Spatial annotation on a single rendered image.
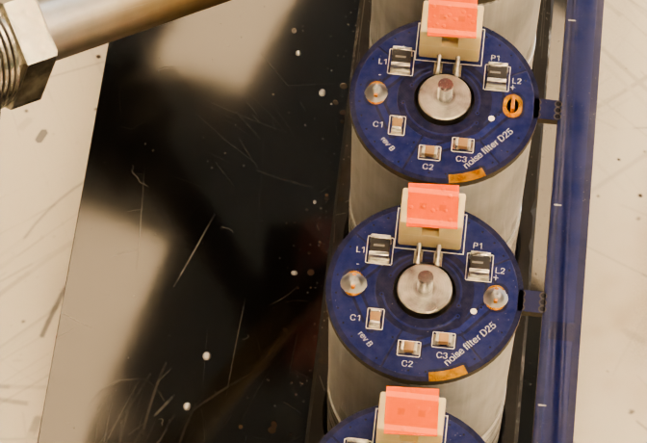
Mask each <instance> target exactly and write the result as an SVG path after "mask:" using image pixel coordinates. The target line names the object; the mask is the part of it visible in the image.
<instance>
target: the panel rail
mask: <svg viewBox="0 0 647 443"><path fill-rule="evenodd" d="M604 2H605V0H566V12H565V24H564V36H563V48H562V61H561V73H560V85H559V98H558V100H551V99H541V98H538V99H539V109H538V111H539V113H538V119H537V123H547V124H556V146H555V158H554V170H553V183H552V195H551V207H550V219H549V232H548V244H547V256H546V269H545V280H544V292H539V291H530V290H524V298H522V299H523V300H524V301H522V304H523V305H522V304H521V306H523V308H522V307H521V308H522V310H521V311H522V313H521V315H524V316H533V317H542V318H541V329H540V342H539V355H538V366H537V379H536V391H535V403H534V415H533V428H532V441H531V443H573V440H574V426H575V413H576V399H577V385H578V371H579V358H580V344H581V330H582V304H583V290H584V276H585V262H586V249H587V235H588V222H589V207H590V194H591V180H592V167H593V153H594V139H595V125H596V112H597V98H598V85H599V70H600V57H601V43H602V30H603V15H604ZM538 99H536V98H535V101H534V102H538V101H536V100H538ZM521 308H520V309H521Z"/></svg>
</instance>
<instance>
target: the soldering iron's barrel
mask: <svg viewBox="0 0 647 443"><path fill-rule="evenodd" d="M228 1H231V0H0V92H1V109H3V108H7V109H10V110H13V109H16V108H18V107H21V106H24V105H27V104H30V103H32V102H35V101H38V100H41V98H42V95H43V92H44V90H45V87H46V85H47V82H48V80H49V77H50V74H51V72H52V69H53V67H54V64H55V62H56V61H58V60H61V59H64V58H67V57H69V56H72V55H75V54H78V53H81V52H84V51H87V50H90V49H93V48H94V47H97V46H100V45H103V44H106V43H109V42H112V41H115V40H118V39H122V38H125V37H128V36H131V35H134V34H137V33H139V32H141V31H144V30H147V29H150V28H153V27H156V26H159V25H162V24H165V23H167V22H170V21H172V20H175V19H178V18H181V17H184V16H187V15H189V14H192V13H197V12H200V11H203V10H206V9H209V8H212V7H214V6H216V5H219V4H222V3H225V2H228Z"/></svg>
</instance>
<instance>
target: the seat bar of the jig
mask: <svg viewBox="0 0 647 443"><path fill-rule="evenodd" d="M553 9H554V0H541V2H540V9H539V16H538V22H537V28H536V42H535V48H534V55H533V62H532V69H531V70H532V72H533V75H534V77H535V80H536V83H537V87H538V92H539V98H541V99H546V92H547V81H548V69H549V57H550V45H551V33H552V21H553ZM371 14H372V0H360V1H359V9H358V16H357V24H356V32H355V40H354V47H353V55H352V63H351V71H350V78H349V90H350V84H351V80H352V77H353V74H354V71H355V70H356V68H357V66H358V64H359V62H360V61H361V59H362V58H363V56H364V55H365V53H366V52H367V51H368V50H369V42H370V24H371ZM543 128H544V123H537V124H536V127H535V130H534V133H533V136H532V138H531V149H530V155H529V161H528V167H527V173H526V180H525V186H524V192H523V198H522V211H521V218H520V224H519V230H518V237H517V243H516V249H515V255H514V256H515V258H516V260H517V263H518V265H519V268H520V272H521V276H522V279H523V287H524V290H531V270H532V258H533V245H534V234H535V222H536V209H537V199H538V187H539V175H540V163H541V151H542V140H543ZM350 168H351V118H350V112H349V93H348V101H347V109H346V116H345V124H344V132H343V140H342V148H341V155H340V163H339V170H338V178H337V186H336V194H335V201H334V209H333V218H332V225H331V233H330V241H329V249H328V256H327V264H326V272H325V280H324V287H323V302H322V310H321V317H320V325H319V333H318V341H317V348H316V356H315V364H314V372H313V379H312V387H311V395H310V404H309V411H308V419H307V427H306V434H305V442H304V443H319V442H320V441H321V440H322V439H323V437H324V436H325V435H326V434H327V372H328V313H327V308H326V301H325V284H326V277H327V272H328V268H329V265H330V262H331V260H332V257H333V255H334V253H335V251H336V250H337V248H338V246H339V245H340V244H341V243H342V241H343V240H344V239H345V238H346V236H347V235H348V234H349V191H350ZM527 328H528V316H524V315H521V318H520V322H519V325H518V326H517V329H516V331H515V335H514V341H513V347H512V353H511V358H510V364H509V370H508V376H507V382H506V393H505V405H504V411H503V417H502V422H501V428H500V434H499V440H498V443H518V434H519V423H520V411H521V400H522V387H523V375H524V364H525V352H526V340H527Z"/></svg>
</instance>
